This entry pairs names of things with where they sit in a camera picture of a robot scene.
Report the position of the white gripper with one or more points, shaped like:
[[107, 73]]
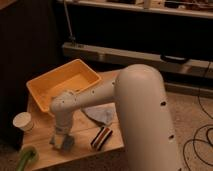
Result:
[[61, 132]]

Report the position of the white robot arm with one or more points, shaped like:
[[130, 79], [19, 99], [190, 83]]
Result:
[[146, 125]]

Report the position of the wooden table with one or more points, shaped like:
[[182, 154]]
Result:
[[83, 130]]

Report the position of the striped dark cloth roll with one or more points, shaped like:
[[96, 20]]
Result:
[[100, 138]]

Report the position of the grey folded cloth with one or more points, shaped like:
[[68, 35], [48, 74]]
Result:
[[101, 114]]

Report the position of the green curved object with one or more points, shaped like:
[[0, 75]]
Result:
[[27, 157]]

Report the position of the white paper cup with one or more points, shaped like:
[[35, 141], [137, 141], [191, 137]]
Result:
[[23, 121]]

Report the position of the yellow plastic tray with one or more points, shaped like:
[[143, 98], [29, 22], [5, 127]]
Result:
[[75, 75]]

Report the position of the grey metal shelf rack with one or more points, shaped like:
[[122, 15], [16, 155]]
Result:
[[126, 34]]

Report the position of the black handle on shelf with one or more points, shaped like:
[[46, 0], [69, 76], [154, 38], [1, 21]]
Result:
[[176, 60]]

